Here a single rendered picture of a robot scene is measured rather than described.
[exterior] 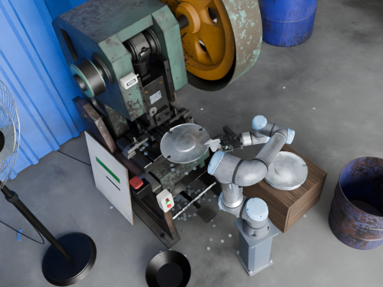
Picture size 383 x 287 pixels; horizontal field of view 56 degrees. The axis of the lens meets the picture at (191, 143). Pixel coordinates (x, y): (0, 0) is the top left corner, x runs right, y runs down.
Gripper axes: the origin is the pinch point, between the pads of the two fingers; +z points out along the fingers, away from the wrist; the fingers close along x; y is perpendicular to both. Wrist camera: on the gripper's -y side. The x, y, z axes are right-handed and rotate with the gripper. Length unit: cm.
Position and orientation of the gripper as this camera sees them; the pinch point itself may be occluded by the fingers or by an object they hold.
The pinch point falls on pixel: (206, 143)
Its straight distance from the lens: 203.4
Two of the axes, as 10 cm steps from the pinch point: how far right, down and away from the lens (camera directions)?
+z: -9.8, 1.8, 1.0
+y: 0.7, 7.6, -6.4
